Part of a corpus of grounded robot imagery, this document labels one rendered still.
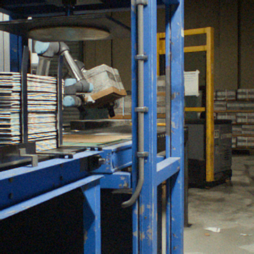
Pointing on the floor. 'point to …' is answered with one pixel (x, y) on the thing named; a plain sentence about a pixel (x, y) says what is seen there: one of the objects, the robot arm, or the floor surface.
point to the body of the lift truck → (197, 138)
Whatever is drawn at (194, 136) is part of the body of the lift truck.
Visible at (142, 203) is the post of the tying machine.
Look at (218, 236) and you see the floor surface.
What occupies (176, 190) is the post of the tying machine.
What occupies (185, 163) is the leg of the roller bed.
